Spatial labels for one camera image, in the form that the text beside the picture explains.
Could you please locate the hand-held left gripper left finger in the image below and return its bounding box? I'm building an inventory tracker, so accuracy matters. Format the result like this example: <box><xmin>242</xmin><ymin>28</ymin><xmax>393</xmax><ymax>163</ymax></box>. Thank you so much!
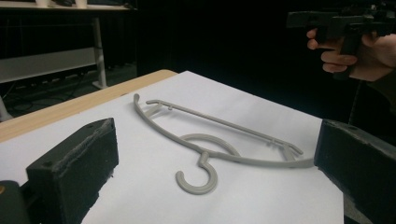
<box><xmin>26</xmin><ymin>117</ymin><xmax>120</xmax><ymax>224</ymax></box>

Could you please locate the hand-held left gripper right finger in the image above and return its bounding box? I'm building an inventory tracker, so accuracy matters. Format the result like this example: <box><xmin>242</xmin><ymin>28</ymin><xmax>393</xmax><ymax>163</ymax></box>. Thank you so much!
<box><xmin>313</xmin><ymin>119</ymin><xmax>396</xmax><ymax>224</ymax></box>

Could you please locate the grey plastic clothes hanger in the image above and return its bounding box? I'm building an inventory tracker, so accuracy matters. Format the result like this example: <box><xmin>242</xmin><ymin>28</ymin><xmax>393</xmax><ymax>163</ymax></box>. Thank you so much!
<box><xmin>133</xmin><ymin>92</ymin><xmax>316</xmax><ymax>196</ymax></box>

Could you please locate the white background desk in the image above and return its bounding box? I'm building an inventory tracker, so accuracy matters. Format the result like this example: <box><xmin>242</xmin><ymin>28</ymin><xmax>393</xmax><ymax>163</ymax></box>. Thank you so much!
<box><xmin>0</xmin><ymin>0</ymin><xmax>138</xmax><ymax>91</ymax></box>

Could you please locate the white paper sheet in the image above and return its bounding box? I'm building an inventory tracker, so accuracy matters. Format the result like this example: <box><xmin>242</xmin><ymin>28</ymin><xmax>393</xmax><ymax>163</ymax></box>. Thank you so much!
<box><xmin>0</xmin><ymin>70</ymin><xmax>345</xmax><ymax>224</ymax></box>

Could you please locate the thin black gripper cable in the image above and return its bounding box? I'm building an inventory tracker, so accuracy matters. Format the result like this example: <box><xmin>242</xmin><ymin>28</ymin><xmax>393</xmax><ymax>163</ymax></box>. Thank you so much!
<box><xmin>347</xmin><ymin>79</ymin><xmax>362</xmax><ymax>126</ymax></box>

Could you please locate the black floor cable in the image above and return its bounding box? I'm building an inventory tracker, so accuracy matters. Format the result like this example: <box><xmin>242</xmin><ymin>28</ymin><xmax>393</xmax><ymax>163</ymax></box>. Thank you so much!
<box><xmin>0</xmin><ymin>74</ymin><xmax>94</xmax><ymax>117</ymax></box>

